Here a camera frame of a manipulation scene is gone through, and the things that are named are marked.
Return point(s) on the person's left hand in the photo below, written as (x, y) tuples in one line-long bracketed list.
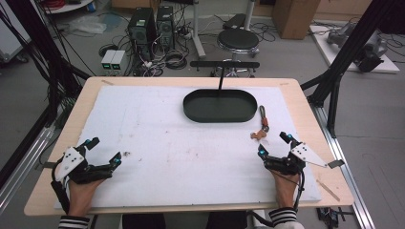
[(81, 197)]

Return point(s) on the wooden table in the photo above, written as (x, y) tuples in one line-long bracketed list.
[(318, 105)]

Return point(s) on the large black computer tower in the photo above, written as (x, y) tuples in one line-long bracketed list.
[(141, 31)]

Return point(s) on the person's right hand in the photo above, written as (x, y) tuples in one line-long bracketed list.
[(285, 189)]

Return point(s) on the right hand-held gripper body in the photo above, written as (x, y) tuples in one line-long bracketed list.
[(286, 163)]

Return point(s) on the white power supply unit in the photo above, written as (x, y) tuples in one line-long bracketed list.
[(107, 62), (117, 62)]

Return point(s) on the clear plastic bag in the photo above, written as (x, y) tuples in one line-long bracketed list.
[(87, 25)]

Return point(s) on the cardboard box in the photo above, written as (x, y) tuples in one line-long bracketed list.
[(294, 17)]

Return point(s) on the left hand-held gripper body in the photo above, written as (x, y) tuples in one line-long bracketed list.
[(78, 170)]

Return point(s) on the slim black computer tower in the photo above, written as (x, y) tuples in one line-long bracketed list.
[(165, 27)]

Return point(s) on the person's right striped sleeve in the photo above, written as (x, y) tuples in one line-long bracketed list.
[(286, 218)]

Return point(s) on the white foam mat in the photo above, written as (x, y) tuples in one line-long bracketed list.
[(178, 159)]

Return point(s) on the grey tape strip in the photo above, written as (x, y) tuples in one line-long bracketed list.
[(336, 163), (47, 165)]

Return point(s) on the thin wooden stick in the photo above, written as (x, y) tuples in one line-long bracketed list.
[(328, 190)]

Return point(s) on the black metal frame post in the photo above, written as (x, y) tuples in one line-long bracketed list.
[(47, 54), (340, 60)]

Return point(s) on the white board with devices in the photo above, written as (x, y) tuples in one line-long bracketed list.
[(353, 51)]

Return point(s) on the black round stool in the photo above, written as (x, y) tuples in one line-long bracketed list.
[(238, 41)]

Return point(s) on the person's striped sleeve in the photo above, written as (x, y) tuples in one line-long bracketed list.
[(74, 222), (286, 218)]

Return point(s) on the person's dark trousers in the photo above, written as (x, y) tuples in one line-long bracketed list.
[(184, 221)]

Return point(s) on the aluminium rail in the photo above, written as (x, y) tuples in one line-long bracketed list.
[(22, 165), (347, 171)]

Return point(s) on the black oval tray with hanger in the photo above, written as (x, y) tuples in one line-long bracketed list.
[(219, 106)]

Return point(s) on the person's left striped sleeve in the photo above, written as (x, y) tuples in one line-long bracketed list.
[(74, 222)]

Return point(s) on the white desk leg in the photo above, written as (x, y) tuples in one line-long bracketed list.
[(198, 31)]

